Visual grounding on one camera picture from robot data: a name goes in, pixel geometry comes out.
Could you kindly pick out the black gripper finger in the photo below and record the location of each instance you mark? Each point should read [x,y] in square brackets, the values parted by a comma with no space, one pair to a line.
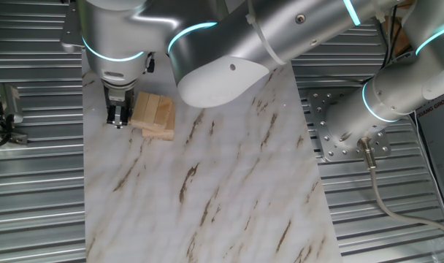
[118,117]

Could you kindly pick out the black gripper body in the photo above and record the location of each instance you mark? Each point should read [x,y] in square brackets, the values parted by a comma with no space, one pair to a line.
[109,96]

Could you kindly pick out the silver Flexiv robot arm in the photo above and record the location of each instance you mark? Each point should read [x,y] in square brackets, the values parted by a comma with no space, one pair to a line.
[244,44]

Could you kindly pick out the grey clamp device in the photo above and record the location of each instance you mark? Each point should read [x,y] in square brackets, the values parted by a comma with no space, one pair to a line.
[19,139]

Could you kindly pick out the white marble pattern mat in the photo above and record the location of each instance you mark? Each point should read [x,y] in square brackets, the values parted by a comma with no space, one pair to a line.
[225,182]

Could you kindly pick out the brown wooden board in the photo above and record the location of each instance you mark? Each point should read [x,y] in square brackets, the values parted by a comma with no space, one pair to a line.
[402,44]

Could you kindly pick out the white paper with red text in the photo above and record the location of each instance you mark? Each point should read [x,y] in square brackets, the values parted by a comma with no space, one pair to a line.
[441,146]

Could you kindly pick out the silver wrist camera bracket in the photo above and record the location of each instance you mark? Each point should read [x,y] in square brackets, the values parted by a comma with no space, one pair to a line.
[70,31]

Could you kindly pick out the silver depth camera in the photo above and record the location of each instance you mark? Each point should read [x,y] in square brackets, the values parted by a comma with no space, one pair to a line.
[12,104]

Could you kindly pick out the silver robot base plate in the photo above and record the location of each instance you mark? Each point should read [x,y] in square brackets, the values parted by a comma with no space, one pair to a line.
[318,109]

